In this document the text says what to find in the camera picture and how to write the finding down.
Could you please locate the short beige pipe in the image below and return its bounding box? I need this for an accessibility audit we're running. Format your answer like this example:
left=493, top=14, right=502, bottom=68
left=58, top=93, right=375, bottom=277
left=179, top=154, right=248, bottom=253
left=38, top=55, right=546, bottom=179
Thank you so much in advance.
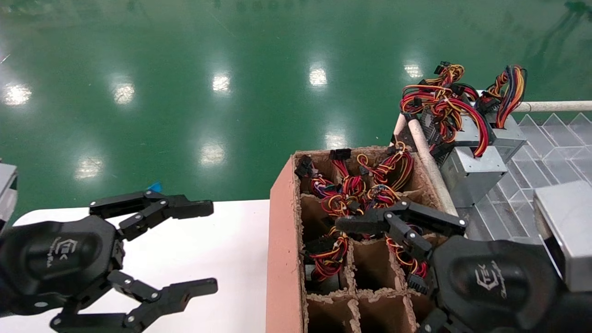
left=391, top=113, right=408, bottom=148

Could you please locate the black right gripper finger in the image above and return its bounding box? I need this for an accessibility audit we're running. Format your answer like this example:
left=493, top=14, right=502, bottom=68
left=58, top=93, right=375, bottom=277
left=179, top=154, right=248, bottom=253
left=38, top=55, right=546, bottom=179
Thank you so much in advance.
left=335, top=199, right=468, bottom=262
left=416, top=308, right=447, bottom=333

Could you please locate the multicolour wire harness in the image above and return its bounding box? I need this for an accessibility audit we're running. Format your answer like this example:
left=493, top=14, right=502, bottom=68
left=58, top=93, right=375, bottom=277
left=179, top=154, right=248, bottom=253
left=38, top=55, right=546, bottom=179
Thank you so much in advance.
left=479, top=65, right=528, bottom=129

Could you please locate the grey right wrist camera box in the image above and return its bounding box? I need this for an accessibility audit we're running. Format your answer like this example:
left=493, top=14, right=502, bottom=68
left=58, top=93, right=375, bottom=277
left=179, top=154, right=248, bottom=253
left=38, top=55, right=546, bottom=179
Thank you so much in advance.
left=533, top=180, right=592, bottom=293

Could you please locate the tangled red yellow wire harness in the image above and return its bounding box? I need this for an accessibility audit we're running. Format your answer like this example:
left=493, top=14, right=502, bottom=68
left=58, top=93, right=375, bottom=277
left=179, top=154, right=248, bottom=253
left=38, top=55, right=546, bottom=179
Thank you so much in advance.
left=399, top=60, right=492, bottom=159

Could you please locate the perforated silver power supply case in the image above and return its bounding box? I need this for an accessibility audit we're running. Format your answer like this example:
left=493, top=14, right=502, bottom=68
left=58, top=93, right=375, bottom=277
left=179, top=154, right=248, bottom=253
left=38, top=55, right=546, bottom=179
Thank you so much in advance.
left=421, top=109, right=492, bottom=165

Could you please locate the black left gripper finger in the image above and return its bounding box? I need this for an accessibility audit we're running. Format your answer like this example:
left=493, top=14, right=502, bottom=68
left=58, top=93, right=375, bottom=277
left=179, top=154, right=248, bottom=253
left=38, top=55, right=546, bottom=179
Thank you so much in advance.
left=50, top=271, right=218, bottom=333
left=89, top=191, right=214, bottom=241

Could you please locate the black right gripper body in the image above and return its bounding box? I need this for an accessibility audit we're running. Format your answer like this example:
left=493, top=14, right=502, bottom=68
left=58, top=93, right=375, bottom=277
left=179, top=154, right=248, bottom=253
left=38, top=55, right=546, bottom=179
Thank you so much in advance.
left=428, top=235, right=562, bottom=333

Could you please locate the large cardboard divider box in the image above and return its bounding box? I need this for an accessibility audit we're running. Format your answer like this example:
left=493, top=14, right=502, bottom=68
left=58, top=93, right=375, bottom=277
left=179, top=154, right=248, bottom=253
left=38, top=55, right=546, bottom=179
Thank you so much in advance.
left=266, top=146, right=493, bottom=333

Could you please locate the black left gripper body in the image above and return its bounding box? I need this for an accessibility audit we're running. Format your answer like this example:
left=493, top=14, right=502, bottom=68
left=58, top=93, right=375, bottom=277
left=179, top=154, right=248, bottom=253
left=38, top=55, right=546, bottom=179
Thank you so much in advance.
left=0, top=215, right=125, bottom=317

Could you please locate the purple yellow red wire harness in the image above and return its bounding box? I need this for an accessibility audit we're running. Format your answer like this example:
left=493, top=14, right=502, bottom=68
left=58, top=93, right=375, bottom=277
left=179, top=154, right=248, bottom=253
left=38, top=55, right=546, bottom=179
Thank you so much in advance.
left=386, top=236, right=431, bottom=295

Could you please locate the beige cross pipe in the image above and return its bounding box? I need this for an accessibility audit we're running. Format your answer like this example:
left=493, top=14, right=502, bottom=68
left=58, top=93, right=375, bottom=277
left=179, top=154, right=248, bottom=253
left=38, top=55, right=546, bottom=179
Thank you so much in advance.
left=516, top=100, right=592, bottom=113

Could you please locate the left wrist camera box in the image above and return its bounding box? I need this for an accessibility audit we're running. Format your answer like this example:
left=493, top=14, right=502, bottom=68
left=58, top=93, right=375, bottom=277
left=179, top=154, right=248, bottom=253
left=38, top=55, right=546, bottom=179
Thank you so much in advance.
left=0, top=163, right=19, bottom=232

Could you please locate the red wire harness black connector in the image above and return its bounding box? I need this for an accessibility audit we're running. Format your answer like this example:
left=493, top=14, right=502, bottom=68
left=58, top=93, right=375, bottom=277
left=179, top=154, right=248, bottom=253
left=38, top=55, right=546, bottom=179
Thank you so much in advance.
left=295, top=155, right=340, bottom=198
left=329, top=148, right=368, bottom=197

